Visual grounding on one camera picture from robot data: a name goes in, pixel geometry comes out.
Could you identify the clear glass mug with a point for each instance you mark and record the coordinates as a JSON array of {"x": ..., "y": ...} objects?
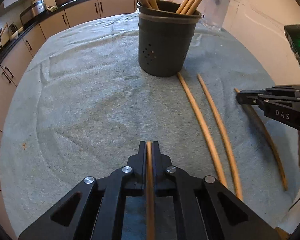
[{"x": 213, "y": 13}]

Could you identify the beige kitchen base cabinets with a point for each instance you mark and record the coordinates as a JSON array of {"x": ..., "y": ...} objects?
[{"x": 52, "y": 30}]

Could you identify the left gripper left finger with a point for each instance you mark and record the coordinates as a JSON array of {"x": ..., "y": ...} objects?
[{"x": 94, "y": 208}]

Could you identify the black utensil holder cup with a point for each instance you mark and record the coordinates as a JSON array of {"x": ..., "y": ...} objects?
[{"x": 164, "y": 38}]

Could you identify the grey-green table cloth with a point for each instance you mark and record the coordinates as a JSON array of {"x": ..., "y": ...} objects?
[{"x": 84, "y": 104}]

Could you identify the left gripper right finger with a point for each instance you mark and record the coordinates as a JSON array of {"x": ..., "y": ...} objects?
[{"x": 204, "y": 208}]

